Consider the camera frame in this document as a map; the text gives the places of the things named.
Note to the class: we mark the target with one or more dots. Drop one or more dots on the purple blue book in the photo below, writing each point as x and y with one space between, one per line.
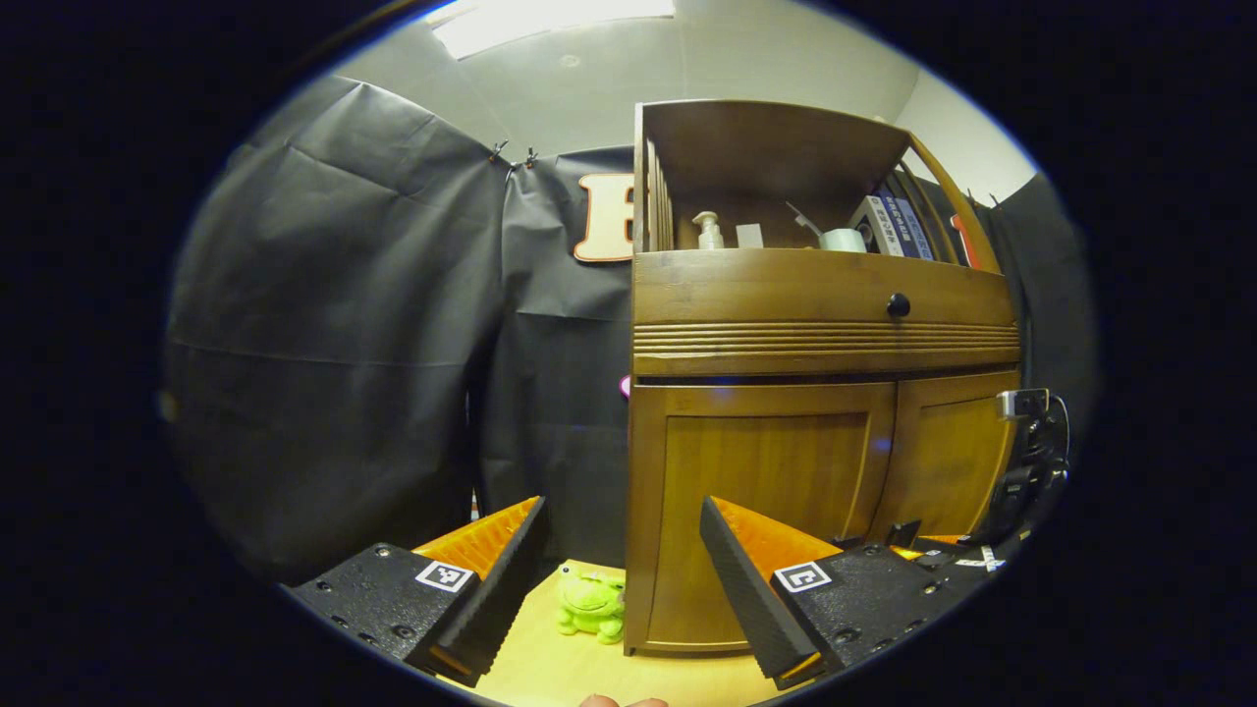
921 231

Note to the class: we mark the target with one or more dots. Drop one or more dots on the white pump bottle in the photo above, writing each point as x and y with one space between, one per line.
708 236

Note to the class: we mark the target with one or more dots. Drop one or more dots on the white flat utensil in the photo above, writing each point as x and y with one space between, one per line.
805 221

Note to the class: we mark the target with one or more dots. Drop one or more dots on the black round drawer knob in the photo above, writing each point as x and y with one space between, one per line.
899 305

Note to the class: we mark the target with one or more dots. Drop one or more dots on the dark blue book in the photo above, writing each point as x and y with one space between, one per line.
896 224

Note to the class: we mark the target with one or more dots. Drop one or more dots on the small white box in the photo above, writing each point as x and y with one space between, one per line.
749 237

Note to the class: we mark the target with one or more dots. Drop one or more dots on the wooden cabinet door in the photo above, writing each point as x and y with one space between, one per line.
943 452
766 471

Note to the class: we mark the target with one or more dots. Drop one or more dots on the white cup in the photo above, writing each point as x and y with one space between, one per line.
843 241

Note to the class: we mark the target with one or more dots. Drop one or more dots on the wooden double-door shoe cabinet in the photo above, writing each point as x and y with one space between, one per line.
766 157

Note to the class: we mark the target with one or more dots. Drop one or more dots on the green frog plush toy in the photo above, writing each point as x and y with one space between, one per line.
591 604

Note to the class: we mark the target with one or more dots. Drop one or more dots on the ceiling light panel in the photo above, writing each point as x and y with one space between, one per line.
550 25

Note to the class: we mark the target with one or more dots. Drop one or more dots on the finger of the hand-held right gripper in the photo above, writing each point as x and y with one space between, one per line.
943 555

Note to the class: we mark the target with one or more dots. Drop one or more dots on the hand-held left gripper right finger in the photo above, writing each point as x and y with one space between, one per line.
746 599

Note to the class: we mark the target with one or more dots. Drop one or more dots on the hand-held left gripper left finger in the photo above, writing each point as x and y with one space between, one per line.
501 599

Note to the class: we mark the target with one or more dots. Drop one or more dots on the white book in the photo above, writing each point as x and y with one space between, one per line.
868 224

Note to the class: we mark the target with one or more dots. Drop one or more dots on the wooden cabinet drawer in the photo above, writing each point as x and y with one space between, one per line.
766 285

